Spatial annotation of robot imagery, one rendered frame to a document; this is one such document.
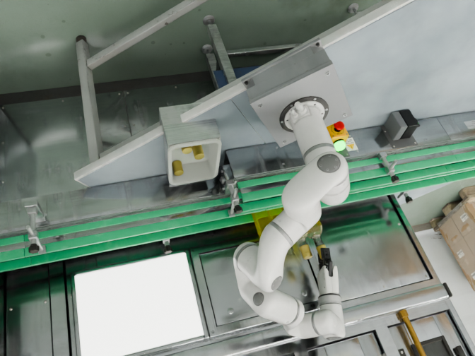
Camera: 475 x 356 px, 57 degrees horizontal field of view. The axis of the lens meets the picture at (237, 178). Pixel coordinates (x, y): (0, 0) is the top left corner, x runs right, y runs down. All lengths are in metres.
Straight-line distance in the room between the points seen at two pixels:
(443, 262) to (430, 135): 3.94
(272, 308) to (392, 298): 0.68
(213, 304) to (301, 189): 0.68
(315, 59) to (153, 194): 0.73
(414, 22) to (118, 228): 1.15
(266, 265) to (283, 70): 0.56
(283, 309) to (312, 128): 0.52
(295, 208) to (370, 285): 0.80
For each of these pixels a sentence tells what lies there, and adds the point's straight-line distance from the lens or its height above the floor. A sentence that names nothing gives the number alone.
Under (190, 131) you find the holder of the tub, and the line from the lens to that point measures 1.41.
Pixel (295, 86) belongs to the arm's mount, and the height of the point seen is 0.86.
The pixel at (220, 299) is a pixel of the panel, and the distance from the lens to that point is 1.64.
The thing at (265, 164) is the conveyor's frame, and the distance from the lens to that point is 1.58.
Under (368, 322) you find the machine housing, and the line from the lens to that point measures 1.77.
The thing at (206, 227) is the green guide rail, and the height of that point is 0.95.
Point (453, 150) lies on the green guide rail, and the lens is 1.95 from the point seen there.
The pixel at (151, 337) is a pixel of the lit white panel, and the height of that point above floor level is 1.27.
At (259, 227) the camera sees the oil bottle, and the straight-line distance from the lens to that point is 1.60.
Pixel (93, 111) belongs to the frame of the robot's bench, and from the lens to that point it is 1.79.
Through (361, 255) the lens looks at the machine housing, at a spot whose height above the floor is 1.15.
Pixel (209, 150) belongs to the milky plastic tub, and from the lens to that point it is 1.54.
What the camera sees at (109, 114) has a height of 0.24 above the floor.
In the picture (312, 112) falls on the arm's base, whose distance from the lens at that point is 1.33.
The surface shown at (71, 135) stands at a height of 0.34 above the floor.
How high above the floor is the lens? 1.66
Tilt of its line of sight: 30 degrees down
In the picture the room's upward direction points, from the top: 162 degrees clockwise
